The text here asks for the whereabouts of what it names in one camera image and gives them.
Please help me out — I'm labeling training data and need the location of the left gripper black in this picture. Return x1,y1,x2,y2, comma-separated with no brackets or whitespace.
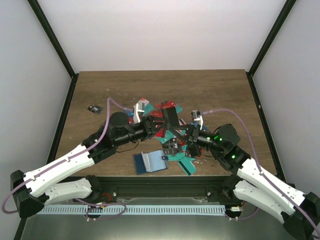
114,115,169,147

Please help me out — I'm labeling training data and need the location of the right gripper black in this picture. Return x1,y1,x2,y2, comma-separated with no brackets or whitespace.
170,124,226,153

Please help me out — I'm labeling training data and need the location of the blue leather card holder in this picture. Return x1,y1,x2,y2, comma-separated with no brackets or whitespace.
133,150,169,175

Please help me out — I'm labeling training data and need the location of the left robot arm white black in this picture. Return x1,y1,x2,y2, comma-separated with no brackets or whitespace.
10,112,169,218

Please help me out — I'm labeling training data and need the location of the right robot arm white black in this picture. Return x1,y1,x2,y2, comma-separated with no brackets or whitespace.
169,124,320,240

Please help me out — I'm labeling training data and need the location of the teal card under red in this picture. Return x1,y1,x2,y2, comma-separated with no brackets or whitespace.
164,130,175,141

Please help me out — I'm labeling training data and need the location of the red card back stripe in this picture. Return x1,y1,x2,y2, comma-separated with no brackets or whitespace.
155,128,166,138

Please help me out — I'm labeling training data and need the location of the red card centre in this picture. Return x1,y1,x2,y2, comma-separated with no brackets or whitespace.
150,111,163,118

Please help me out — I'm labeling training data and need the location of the white card black stripe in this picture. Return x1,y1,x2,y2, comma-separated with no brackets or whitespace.
178,118,186,126

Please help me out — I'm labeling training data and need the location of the black VIP card centre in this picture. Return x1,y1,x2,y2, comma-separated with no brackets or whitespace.
162,138,183,156

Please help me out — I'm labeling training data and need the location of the red card top right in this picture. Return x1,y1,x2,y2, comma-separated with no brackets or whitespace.
160,100,177,109

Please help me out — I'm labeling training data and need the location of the teal card top right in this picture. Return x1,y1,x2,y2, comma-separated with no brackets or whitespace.
175,105,183,114

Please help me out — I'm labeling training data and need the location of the white card red circle top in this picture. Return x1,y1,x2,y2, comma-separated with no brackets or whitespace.
138,97,150,106

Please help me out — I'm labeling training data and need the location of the teal card bottom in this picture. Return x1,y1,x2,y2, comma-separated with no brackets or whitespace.
177,157,197,176

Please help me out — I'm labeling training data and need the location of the black card far left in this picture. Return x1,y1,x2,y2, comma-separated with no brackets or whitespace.
87,104,103,115

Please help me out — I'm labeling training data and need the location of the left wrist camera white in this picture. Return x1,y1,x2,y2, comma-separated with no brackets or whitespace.
133,102,145,124

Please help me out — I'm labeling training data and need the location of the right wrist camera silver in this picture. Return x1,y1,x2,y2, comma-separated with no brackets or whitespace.
191,110,204,126

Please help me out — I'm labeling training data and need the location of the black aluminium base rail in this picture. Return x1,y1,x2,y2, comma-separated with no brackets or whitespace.
42,175,286,201

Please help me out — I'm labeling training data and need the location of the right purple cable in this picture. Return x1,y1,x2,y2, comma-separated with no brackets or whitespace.
199,108,320,238

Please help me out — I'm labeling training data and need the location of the purple cable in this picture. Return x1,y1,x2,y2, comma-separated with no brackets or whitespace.
1,97,135,222
199,108,320,238

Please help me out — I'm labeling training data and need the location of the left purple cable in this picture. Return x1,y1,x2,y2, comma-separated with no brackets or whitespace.
1,97,135,222

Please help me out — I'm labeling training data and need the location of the light blue slotted cable duct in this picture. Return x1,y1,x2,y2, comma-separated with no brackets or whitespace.
38,204,226,216

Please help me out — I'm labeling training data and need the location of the right black frame post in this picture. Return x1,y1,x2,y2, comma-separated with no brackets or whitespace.
246,0,298,76

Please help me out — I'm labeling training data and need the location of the black frame post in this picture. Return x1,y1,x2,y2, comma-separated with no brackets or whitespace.
26,0,76,76
246,0,298,76

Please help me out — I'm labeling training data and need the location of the left black frame post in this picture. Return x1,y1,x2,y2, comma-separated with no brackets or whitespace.
26,0,76,76

